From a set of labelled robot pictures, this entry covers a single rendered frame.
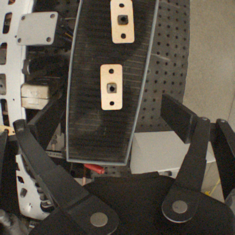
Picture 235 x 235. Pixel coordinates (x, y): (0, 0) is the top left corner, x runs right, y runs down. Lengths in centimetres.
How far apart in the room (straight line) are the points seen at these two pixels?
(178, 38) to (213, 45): 113
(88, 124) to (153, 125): 61
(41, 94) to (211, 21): 188
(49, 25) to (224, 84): 203
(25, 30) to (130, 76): 25
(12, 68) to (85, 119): 31
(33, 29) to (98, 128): 26
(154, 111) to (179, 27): 48
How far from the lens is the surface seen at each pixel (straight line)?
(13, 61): 51
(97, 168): 39
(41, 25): 35
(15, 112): 55
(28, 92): 41
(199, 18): 186
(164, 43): 80
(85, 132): 31
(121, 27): 28
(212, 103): 205
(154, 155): 71
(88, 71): 27
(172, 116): 17
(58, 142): 44
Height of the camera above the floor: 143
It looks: 66 degrees down
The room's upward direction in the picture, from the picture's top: 164 degrees clockwise
